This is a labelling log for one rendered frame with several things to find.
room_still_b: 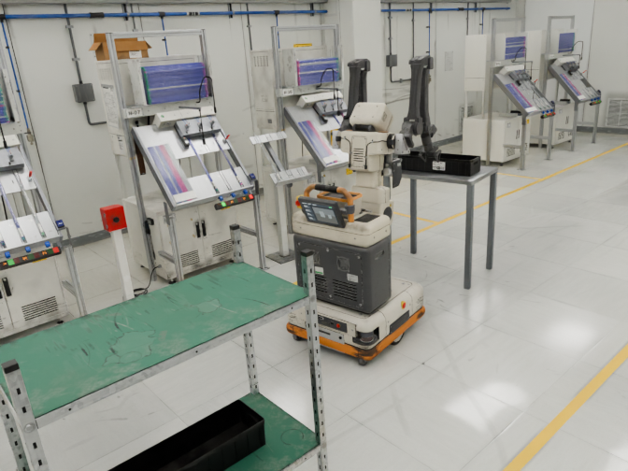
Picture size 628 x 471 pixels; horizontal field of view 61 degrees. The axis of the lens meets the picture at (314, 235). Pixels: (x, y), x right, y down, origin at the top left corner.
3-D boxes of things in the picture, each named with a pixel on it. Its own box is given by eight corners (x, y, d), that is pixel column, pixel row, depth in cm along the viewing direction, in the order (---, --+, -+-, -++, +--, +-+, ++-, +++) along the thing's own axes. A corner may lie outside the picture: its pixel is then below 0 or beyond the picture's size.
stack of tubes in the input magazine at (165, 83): (209, 97, 423) (205, 62, 414) (149, 105, 392) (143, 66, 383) (201, 96, 432) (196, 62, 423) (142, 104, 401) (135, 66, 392)
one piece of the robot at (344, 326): (355, 338, 292) (354, 324, 289) (298, 319, 317) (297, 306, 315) (358, 336, 294) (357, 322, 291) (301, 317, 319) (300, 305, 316)
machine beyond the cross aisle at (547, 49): (600, 142, 830) (615, 11, 767) (577, 151, 781) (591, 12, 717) (518, 135, 929) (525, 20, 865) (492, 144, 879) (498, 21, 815)
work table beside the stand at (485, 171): (468, 290, 380) (472, 180, 353) (384, 270, 423) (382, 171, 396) (492, 268, 413) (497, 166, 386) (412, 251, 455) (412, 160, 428)
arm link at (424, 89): (412, 57, 304) (429, 56, 297) (417, 57, 308) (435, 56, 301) (412, 133, 318) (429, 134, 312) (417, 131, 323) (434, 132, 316)
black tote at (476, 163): (397, 169, 400) (397, 154, 396) (408, 164, 413) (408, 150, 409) (470, 177, 365) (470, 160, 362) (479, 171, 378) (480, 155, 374)
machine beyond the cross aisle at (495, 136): (555, 159, 744) (568, 13, 680) (525, 171, 694) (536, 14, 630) (470, 149, 842) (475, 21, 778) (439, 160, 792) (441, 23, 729)
